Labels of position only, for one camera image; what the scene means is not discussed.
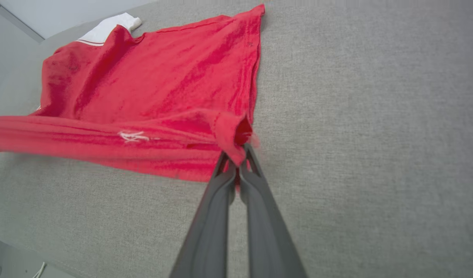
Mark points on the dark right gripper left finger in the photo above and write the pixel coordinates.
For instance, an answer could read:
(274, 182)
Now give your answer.
(209, 231)

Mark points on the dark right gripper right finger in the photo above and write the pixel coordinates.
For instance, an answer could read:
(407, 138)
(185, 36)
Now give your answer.
(269, 231)

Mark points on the red white sports garment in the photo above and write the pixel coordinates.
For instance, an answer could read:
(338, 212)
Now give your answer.
(151, 88)

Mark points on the grey fabric sofa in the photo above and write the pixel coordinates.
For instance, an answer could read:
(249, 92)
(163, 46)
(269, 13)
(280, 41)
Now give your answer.
(367, 127)

